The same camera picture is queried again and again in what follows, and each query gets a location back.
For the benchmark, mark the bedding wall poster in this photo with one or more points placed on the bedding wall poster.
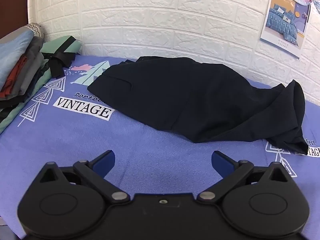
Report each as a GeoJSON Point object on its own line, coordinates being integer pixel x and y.
{"type": "Point", "coordinates": [285, 25]}

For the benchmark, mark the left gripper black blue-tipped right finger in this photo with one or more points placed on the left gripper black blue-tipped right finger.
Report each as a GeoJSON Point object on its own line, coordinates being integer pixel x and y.
{"type": "Point", "coordinates": [233, 174]}

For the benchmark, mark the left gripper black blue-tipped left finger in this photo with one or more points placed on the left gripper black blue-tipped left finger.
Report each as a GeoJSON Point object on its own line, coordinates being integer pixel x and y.
{"type": "Point", "coordinates": [92, 174]}

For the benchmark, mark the black pants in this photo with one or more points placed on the black pants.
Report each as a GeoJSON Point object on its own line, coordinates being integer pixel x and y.
{"type": "Point", "coordinates": [203, 101]}

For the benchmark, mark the stack of folded clothes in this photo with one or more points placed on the stack of folded clothes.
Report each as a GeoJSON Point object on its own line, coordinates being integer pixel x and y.
{"type": "Point", "coordinates": [21, 66]}

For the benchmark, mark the purple printed bed sheet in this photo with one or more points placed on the purple printed bed sheet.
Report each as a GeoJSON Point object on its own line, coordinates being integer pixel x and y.
{"type": "Point", "coordinates": [64, 123]}

